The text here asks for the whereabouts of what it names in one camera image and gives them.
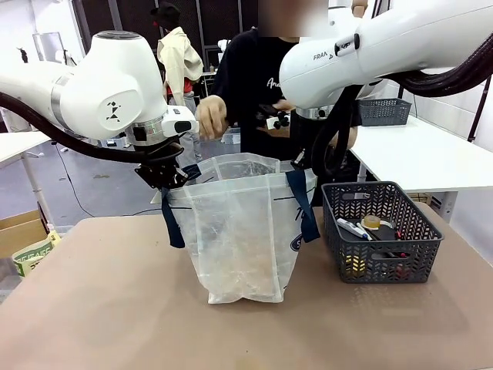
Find small white table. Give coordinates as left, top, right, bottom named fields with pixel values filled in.
left=0, top=130, right=54, bottom=234

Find person's right hand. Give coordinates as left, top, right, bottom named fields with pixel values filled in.
left=195, top=95, right=229, bottom=142

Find translucent shopping bag navy handles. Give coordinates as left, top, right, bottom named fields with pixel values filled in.
left=160, top=153, right=322, bottom=305

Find black stand pole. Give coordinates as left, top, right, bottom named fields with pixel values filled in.
left=467, top=75, right=491, bottom=143

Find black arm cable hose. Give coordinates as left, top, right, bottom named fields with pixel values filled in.
left=310, top=36, right=493, bottom=179
left=0, top=91, right=185, bottom=166

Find person in beige jacket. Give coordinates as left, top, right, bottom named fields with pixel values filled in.
left=149, top=1, right=205, bottom=163

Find grey mesh basket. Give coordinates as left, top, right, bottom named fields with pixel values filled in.
left=355, top=97, right=413, bottom=127

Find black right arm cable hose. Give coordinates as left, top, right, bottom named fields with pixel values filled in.
left=310, top=36, right=493, bottom=179

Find white blue marker pen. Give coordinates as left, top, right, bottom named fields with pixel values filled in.
left=336, top=217, right=374, bottom=242

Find yellow item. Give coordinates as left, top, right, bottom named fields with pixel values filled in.
left=344, top=253, right=367, bottom=277

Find person in black t-shirt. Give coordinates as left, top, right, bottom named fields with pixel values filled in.
left=210, top=0, right=364, bottom=207

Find clear tape roll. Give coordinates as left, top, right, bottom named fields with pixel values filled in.
left=363, top=214, right=392, bottom=231

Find dark grey plastic basket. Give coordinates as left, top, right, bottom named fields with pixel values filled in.
left=320, top=180, right=444, bottom=285

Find flat black item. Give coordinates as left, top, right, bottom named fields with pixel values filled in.
left=368, top=227, right=398, bottom=242

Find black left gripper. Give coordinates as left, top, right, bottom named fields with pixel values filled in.
left=133, top=154, right=190, bottom=190

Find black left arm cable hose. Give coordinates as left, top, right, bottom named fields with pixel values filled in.
left=0, top=91, right=185, bottom=166

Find green white paper bag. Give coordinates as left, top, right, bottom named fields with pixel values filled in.
left=12, top=230, right=62, bottom=278

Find black floor cable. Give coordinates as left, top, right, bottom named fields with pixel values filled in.
left=52, top=141, right=163, bottom=219

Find cardboard box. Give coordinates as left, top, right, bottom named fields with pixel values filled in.
left=0, top=209, right=49, bottom=260

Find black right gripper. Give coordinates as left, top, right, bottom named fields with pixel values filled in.
left=290, top=149, right=314, bottom=173

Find large white table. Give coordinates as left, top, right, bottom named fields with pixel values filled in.
left=347, top=113, right=493, bottom=194

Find black white handheld device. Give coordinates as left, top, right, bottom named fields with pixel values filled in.
left=256, top=103, right=291, bottom=130

